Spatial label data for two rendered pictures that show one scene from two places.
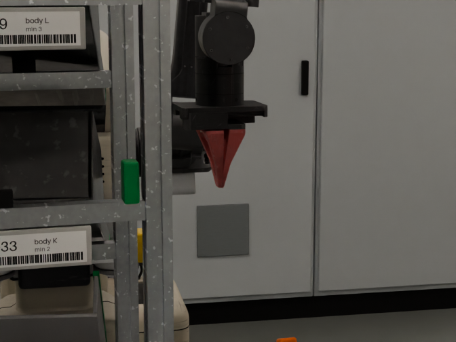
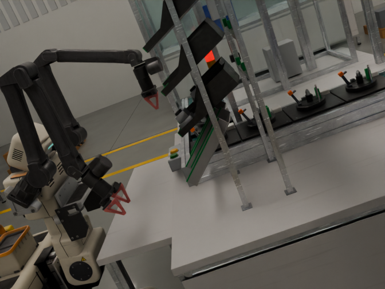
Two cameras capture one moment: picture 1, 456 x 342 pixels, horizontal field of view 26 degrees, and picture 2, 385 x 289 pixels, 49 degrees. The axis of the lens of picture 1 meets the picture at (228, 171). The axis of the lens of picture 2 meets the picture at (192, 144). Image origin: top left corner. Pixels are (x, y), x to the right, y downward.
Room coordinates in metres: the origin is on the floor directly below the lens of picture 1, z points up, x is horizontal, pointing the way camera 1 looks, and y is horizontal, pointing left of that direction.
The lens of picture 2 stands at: (0.44, 1.75, 1.62)
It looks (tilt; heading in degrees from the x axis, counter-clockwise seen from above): 18 degrees down; 290
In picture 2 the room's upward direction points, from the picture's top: 22 degrees counter-clockwise
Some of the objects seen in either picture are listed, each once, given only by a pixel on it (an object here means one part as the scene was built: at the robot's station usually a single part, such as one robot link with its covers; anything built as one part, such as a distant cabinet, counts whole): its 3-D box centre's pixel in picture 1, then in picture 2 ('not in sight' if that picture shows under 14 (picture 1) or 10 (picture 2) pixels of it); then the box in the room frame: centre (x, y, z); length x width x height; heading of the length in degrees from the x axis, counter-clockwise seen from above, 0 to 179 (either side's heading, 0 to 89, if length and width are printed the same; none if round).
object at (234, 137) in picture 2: not in sight; (211, 133); (0.99, -0.09, 1.01); 0.24 x 0.24 x 0.13; 14
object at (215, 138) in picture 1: (229, 148); (153, 99); (1.16, 0.00, 1.27); 0.07 x 0.07 x 0.09; 14
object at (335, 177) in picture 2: not in sight; (310, 131); (0.55, -0.20, 0.85); 1.50 x 1.41 x 0.03; 104
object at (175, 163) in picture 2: not in sight; (176, 156); (1.21, -0.12, 0.93); 0.21 x 0.07 x 0.06; 104
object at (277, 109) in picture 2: not in sight; (259, 114); (0.75, -0.15, 1.01); 0.24 x 0.24 x 0.13; 14
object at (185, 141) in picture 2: not in sight; (188, 143); (1.20, -0.32, 0.91); 0.89 x 0.06 x 0.11; 104
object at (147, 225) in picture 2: not in sight; (187, 184); (1.15, 0.06, 0.84); 0.90 x 0.70 x 0.03; 100
